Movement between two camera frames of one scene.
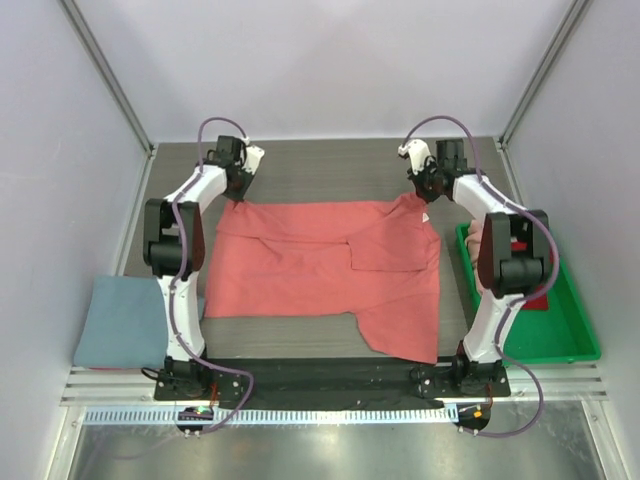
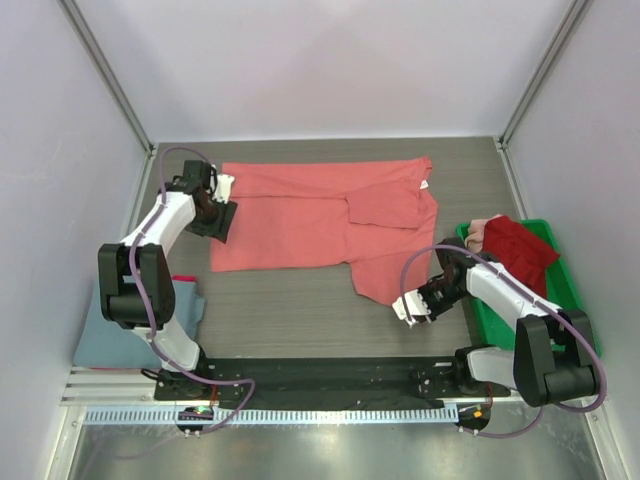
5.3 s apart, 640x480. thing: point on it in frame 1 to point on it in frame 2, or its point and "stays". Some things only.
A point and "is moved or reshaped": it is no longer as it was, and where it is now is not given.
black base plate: (331, 381) stays
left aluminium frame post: (104, 68) stays
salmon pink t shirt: (377, 261) is moved or reshaped
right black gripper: (428, 186) to (430, 300)
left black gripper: (238, 196) to (222, 223)
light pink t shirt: (474, 239) stays
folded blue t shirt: (125, 325) stays
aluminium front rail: (103, 384) stays
